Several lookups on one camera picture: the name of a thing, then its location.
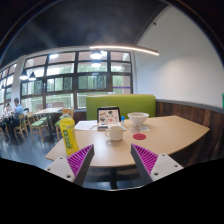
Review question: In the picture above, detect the black-framed tablet with pictures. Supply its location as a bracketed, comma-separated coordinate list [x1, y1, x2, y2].
[96, 106, 122, 126]

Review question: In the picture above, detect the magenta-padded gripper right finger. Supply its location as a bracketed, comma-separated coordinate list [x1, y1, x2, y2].
[130, 143, 184, 184]

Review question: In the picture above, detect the person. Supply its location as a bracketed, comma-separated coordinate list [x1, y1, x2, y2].
[8, 97, 25, 141]

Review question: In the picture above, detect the green upholstered bench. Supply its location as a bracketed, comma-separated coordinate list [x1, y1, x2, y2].
[86, 94, 157, 122]

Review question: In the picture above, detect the group of wooden chairs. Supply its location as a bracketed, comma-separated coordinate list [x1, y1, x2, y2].
[14, 108, 74, 143]

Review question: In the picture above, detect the white napkin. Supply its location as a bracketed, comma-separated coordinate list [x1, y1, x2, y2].
[130, 124, 151, 133]

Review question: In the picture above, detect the long curved ceiling light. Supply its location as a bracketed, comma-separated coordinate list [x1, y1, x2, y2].
[89, 44, 160, 56]

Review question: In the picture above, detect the yellow drink bottle orange cap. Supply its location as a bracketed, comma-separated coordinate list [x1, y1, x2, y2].
[59, 109, 80, 157]

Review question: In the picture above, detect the group of pendant lamps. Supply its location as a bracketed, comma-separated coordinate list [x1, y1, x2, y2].
[19, 49, 104, 83]

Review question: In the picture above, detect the flat round red coaster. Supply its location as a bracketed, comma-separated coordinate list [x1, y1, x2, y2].
[132, 133, 147, 141]

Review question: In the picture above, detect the white bowl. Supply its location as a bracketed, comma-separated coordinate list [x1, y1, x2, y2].
[127, 111, 150, 127]

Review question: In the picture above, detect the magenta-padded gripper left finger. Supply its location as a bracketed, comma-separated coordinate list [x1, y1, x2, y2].
[44, 144, 95, 187]

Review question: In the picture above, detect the white paper sheet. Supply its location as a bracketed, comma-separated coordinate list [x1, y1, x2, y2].
[74, 120, 99, 131]

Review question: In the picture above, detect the white ribbed mug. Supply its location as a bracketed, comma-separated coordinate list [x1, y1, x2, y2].
[104, 124, 125, 142]

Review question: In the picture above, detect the light wooden dining table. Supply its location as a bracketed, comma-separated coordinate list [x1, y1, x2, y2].
[34, 107, 64, 141]

